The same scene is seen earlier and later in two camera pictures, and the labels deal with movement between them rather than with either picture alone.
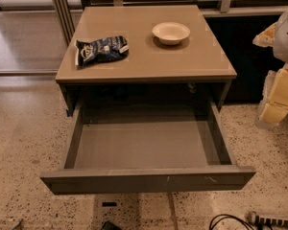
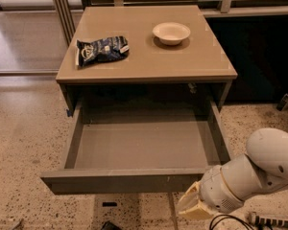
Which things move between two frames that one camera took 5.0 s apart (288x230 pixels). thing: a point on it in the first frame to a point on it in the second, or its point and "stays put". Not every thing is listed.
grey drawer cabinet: (199, 68) stays put
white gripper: (287, 38) to (216, 187)
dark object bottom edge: (108, 225) stays put
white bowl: (171, 33) stays put
